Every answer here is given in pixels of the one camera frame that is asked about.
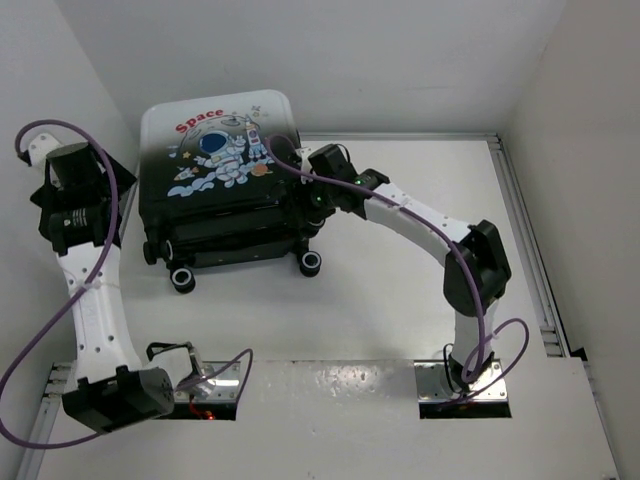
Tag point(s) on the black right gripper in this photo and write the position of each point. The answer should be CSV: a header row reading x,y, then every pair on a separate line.
x,y
302,208

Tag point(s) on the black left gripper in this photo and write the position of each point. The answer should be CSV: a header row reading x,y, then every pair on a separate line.
x,y
46,199

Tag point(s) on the black white kids suitcase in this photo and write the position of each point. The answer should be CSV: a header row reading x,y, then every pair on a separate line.
x,y
210,190

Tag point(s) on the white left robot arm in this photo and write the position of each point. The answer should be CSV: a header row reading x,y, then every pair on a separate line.
x,y
80,216

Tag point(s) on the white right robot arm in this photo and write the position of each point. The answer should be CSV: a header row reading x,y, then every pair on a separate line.
x,y
476,269

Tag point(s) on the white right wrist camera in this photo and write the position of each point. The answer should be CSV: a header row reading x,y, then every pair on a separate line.
x,y
304,152

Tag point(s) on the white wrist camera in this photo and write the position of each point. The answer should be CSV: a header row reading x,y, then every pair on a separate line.
x,y
38,148
304,152

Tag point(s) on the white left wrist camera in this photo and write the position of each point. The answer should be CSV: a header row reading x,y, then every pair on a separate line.
x,y
38,148

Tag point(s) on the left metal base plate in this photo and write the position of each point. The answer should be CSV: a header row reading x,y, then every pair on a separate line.
x,y
223,383

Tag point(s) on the metal base plate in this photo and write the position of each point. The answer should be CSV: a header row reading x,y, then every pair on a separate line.
x,y
433,388
223,383

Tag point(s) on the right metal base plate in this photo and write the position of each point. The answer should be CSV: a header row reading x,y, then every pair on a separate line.
x,y
433,388

